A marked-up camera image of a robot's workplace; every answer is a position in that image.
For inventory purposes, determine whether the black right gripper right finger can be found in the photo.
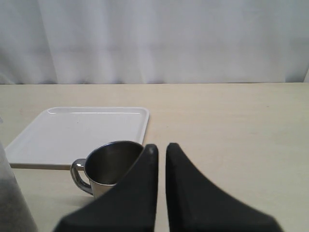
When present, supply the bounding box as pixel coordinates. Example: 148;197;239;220
166;143;282;232

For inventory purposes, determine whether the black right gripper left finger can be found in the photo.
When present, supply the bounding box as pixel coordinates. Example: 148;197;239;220
54;144;159;232

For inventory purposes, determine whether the steel mug with kibble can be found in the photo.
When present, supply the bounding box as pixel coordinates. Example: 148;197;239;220
70;141;144;198

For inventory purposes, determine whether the clear plastic pitcher with label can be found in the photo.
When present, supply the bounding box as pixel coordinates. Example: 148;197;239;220
0;146;38;232

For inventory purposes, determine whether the white curtain backdrop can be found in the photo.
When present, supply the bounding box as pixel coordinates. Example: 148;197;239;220
0;0;309;84

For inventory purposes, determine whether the white plastic tray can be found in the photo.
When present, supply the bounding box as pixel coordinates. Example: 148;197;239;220
5;107;150;170

